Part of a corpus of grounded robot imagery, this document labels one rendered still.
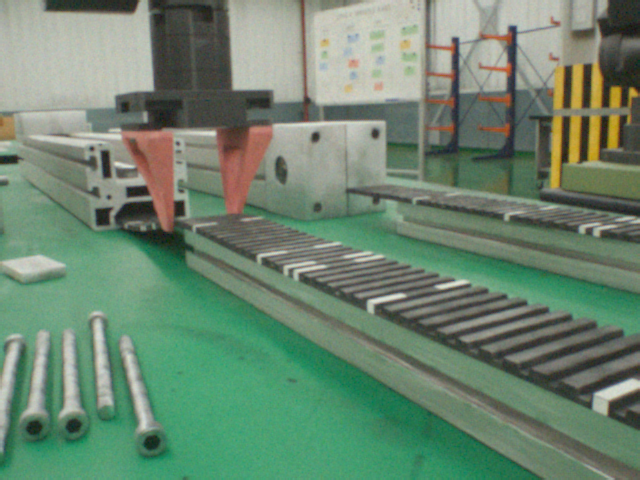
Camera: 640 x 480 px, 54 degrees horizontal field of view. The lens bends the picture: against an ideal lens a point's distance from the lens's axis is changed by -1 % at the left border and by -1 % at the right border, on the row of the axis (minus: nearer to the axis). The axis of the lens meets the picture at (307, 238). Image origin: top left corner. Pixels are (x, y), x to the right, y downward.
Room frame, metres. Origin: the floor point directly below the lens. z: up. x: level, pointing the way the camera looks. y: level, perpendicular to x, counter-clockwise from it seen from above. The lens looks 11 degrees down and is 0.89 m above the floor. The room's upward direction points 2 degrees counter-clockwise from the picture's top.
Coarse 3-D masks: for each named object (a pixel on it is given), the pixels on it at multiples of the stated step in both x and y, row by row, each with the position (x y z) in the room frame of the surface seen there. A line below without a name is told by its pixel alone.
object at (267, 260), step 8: (304, 248) 0.33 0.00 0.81; (312, 248) 0.33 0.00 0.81; (320, 248) 0.33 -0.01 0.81; (328, 248) 0.34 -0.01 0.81; (336, 248) 0.33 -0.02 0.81; (344, 248) 0.33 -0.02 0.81; (256, 256) 0.32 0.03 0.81; (264, 256) 0.32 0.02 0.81; (272, 256) 0.32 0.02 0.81; (280, 256) 0.32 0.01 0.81; (288, 256) 0.32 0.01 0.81; (296, 256) 0.32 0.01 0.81; (304, 256) 0.32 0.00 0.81; (264, 264) 0.31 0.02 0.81; (272, 264) 0.31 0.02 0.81
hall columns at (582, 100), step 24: (600, 0) 3.45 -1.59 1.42; (576, 48) 3.73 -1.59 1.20; (576, 72) 3.56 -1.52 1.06; (576, 96) 3.55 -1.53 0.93; (600, 96) 3.44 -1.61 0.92; (624, 96) 3.50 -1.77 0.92; (576, 120) 3.55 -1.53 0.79; (600, 120) 3.44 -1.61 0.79; (624, 120) 3.51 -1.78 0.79; (552, 144) 3.71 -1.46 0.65; (576, 144) 3.54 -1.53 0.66; (600, 144) 3.44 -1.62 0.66; (552, 168) 3.70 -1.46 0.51
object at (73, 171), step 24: (24, 144) 1.27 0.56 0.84; (48, 144) 0.84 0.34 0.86; (72, 144) 0.67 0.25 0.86; (96, 144) 0.61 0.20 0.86; (120, 144) 0.79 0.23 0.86; (24, 168) 1.20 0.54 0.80; (48, 168) 0.87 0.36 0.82; (72, 168) 0.68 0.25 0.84; (96, 168) 0.62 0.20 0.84; (120, 168) 0.66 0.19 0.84; (48, 192) 0.90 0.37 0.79; (72, 192) 0.70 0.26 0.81; (96, 192) 0.63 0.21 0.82; (120, 192) 0.62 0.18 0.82; (144, 192) 0.67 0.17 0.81; (96, 216) 0.67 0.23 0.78
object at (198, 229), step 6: (222, 222) 0.42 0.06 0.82; (228, 222) 0.42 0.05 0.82; (234, 222) 0.42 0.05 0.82; (240, 222) 0.42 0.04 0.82; (246, 222) 0.41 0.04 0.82; (252, 222) 0.41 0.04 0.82; (258, 222) 0.42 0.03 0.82; (264, 222) 0.42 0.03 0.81; (198, 228) 0.40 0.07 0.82; (204, 228) 0.40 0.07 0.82; (210, 228) 0.40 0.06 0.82; (216, 228) 0.40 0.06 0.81; (198, 234) 0.40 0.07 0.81
